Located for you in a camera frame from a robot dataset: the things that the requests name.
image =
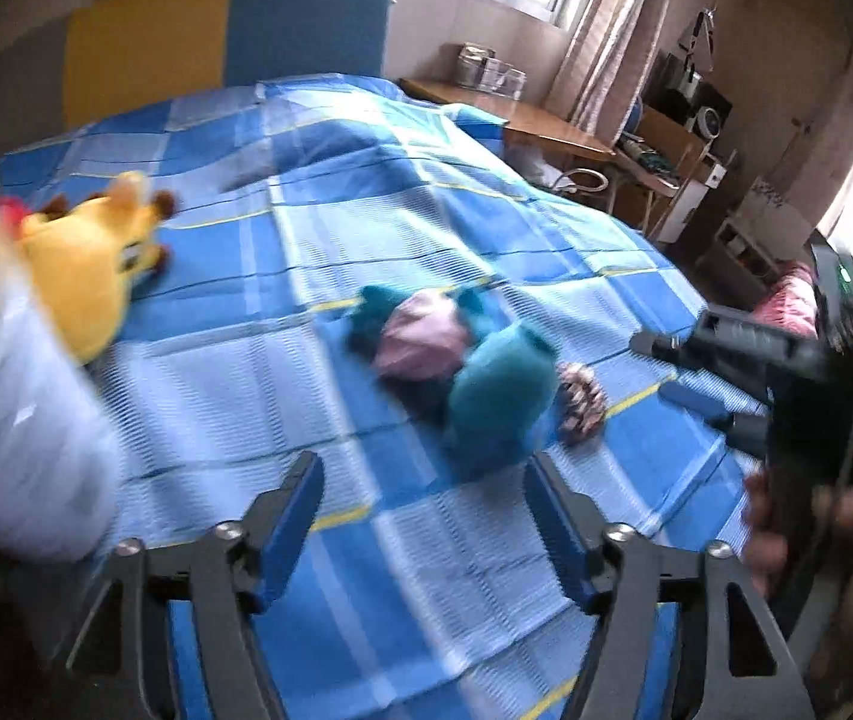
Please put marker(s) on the black speaker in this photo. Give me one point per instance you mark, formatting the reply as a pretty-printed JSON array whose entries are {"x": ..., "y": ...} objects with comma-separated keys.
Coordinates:
[{"x": 689, "y": 101}]

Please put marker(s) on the wooden desk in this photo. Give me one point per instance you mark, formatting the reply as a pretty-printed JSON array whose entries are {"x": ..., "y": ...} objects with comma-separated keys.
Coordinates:
[{"x": 524, "y": 124}]

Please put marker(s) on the teal plush toy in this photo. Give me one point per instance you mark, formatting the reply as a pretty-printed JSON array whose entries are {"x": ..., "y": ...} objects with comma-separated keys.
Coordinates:
[{"x": 501, "y": 390}]

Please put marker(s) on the pink fuzzy sock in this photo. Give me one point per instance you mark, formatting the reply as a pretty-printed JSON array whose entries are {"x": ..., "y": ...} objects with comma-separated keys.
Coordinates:
[{"x": 422, "y": 337}]

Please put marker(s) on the pink cloth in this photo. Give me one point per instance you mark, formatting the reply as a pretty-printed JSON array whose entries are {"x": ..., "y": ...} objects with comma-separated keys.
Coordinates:
[{"x": 790, "y": 300}]

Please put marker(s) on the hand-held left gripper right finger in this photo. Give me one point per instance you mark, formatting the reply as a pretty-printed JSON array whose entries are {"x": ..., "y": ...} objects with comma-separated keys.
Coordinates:
[{"x": 557, "y": 532}]

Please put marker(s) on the yellow giraffe plush toy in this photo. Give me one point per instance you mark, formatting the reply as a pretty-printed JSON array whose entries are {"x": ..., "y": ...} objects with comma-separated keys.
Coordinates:
[{"x": 88, "y": 262}]

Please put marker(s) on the blue plaid bedsheet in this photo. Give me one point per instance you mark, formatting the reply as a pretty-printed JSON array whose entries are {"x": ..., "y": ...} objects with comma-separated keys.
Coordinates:
[{"x": 434, "y": 240}]

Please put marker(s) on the brown striped scrunchie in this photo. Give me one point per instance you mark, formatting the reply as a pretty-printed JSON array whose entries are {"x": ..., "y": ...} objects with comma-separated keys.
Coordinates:
[{"x": 584, "y": 401}]

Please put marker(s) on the pink curtain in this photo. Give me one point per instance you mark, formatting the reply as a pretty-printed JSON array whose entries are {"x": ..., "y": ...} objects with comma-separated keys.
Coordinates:
[{"x": 606, "y": 37}]

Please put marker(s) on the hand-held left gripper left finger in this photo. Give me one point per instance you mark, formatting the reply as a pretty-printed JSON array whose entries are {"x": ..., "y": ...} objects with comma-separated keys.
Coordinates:
[{"x": 292, "y": 525}]

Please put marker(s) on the white tin can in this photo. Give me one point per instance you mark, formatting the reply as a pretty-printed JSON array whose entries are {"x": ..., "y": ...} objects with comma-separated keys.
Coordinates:
[{"x": 21, "y": 427}]

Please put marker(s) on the white storage shelf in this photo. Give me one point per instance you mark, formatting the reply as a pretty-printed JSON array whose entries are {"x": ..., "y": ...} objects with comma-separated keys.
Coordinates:
[{"x": 756, "y": 232}]

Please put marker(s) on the grey yellow blue headboard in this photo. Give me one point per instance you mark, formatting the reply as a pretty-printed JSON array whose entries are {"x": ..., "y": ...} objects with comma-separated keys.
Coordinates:
[{"x": 231, "y": 30}]

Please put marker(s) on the wooden shelf rack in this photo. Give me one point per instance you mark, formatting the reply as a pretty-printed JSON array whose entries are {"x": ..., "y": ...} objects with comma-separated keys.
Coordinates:
[{"x": 666, "y": 165}]

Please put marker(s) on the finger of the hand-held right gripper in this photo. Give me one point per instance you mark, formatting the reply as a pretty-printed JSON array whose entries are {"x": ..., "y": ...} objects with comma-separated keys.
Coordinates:
[
  {"x": 719, "y": 412},
  {"x": 726, "y": 349}
]

